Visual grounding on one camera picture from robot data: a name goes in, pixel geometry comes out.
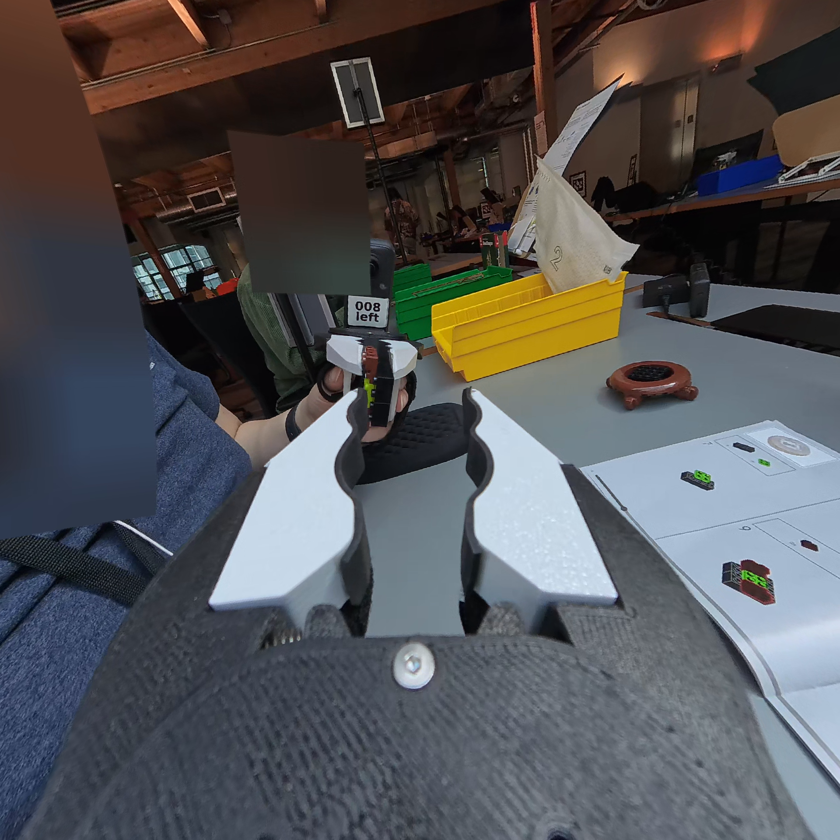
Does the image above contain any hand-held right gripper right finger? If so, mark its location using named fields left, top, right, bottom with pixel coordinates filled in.
left=457, top=387, right=621, bottom=636

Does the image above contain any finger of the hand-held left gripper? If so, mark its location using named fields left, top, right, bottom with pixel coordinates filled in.
left=325, top=333, right=366, bottom=392
left=386, top=346, right=421, bottom=423

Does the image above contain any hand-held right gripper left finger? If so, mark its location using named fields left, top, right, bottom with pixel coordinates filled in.
left=209, top=388, right=375, bottom=637

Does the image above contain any brown black green brick assembly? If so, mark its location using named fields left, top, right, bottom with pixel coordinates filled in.
left=359, top=344, right=396, bottom=426

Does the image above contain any person's left forearm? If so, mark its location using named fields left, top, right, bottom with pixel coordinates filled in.
left=220, top=394, right=329, bottom=470

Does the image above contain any person's left hand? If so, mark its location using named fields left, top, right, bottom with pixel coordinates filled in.
left=318, top=364, right=419, bottom=446

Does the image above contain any grey metal cabinet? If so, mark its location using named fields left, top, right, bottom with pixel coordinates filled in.
left=282, top=292, right=342, bottom=368

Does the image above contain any large green plastic bin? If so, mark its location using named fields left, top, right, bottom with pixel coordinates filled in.
left=395, top=266, right=514, bottom=342

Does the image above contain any black quilted armrest pad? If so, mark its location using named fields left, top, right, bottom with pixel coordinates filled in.
left=357, top=402, right=476, bottom=487

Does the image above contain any yellow plastic bin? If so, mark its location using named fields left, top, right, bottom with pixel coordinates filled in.
left=431, top=271, right=629, bottom=383

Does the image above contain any LED panel light with stand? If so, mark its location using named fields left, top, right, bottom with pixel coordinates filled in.
left=330, top=58, right=401, bottom=244

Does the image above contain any round brown brick base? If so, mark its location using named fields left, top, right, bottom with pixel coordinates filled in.
left=605, top=361, right=700, bottom=411

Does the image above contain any brick building instruction booklet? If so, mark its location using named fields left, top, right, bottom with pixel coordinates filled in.
left=581, top=420, right=840, bottom=769

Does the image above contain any paned window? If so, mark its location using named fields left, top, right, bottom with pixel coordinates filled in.
left=131, top=244, right=217, bottom=303

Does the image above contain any white paper bag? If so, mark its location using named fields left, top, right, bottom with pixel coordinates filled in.
left=535, top=156, right=641, bottom=294

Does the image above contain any printed paper sheet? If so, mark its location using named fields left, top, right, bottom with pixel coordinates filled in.
left=508, top=74, right=624, bottom=257

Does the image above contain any black power adapter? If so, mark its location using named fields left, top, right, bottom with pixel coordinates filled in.
left=642, top=276, right=690, bottom=307

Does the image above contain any black flat panel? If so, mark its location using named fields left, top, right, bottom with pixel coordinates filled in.
left=712, top=304, right=840, bottom=358

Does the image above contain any blue plastic bin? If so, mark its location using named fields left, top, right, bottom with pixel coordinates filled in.
left=697, top=155, right=785, bottom=196

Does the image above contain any narrow black webbing strap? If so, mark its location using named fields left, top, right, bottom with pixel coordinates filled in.
left=115, top=523, right=168, bottom=573

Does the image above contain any thin white cable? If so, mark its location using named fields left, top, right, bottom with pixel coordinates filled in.
left=115, top=520, right=173, bottom=559

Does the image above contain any wide black webbing strap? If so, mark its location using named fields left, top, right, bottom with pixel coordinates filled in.
left=0, top=535, right=155, bottom=605

